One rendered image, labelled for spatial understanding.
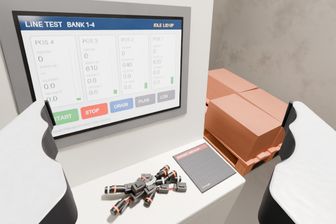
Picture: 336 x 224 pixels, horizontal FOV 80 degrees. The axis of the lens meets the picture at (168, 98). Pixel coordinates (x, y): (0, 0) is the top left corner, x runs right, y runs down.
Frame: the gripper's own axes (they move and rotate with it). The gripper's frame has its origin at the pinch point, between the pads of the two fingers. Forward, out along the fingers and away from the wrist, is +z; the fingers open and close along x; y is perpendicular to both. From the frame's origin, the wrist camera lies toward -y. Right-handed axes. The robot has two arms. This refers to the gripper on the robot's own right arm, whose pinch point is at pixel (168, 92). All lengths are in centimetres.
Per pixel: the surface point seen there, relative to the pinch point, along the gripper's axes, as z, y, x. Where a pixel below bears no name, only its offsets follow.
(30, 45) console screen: 30.2, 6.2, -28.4
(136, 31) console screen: 43.7, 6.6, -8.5
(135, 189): 22.2, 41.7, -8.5
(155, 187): 25, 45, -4
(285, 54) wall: 223, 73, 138
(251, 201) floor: 91, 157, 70
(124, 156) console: 34, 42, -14
